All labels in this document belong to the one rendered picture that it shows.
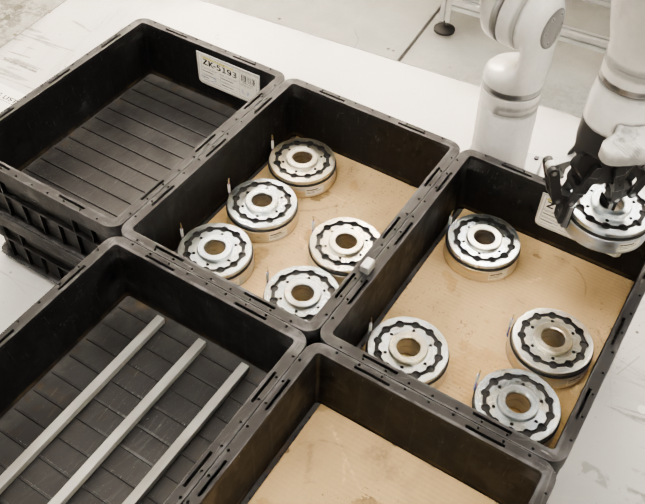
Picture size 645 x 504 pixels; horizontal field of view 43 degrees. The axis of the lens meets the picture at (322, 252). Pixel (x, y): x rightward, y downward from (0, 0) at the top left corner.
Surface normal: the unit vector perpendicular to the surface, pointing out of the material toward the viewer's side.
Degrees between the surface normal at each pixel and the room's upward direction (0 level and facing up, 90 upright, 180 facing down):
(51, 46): 0
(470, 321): 0
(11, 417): 0
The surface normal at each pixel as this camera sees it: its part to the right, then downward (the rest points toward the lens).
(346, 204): 0.02, -0.67
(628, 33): -0.80, 0.56
